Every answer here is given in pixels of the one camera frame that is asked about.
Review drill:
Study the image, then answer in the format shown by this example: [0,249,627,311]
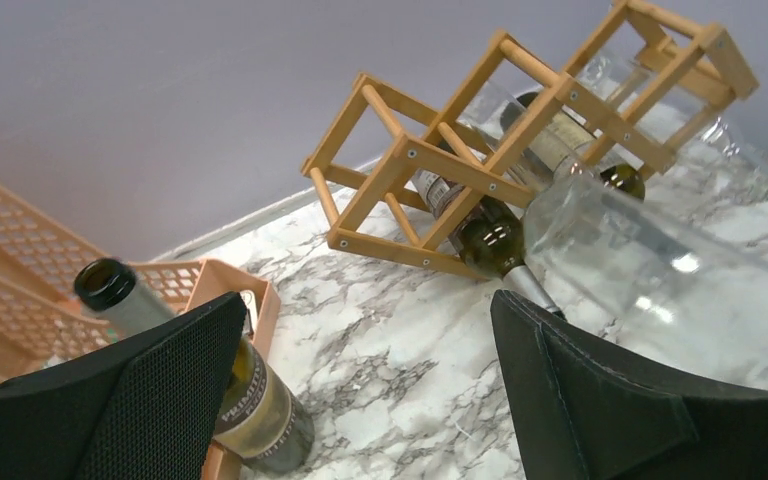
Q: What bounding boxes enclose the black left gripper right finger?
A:
[490,290,768,479]

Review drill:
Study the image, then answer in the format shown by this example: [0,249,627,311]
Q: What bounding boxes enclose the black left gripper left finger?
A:
[0,293,247,479]

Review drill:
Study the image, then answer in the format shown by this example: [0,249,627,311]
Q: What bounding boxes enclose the dark labelled wine bottle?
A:
[411,169,565,319]

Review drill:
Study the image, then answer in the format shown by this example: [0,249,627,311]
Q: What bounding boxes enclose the small clear glass bottle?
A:
[521,173,768,395]

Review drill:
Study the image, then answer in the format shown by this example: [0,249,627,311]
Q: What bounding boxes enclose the dark green wine bottle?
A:
[524,109,646,201]

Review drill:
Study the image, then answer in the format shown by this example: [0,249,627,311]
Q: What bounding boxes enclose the green wine bottle gold label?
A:
[73,257,315,474]

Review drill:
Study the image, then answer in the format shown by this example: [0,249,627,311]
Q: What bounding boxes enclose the wooden lattice wine rack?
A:
[301,1,759,276]

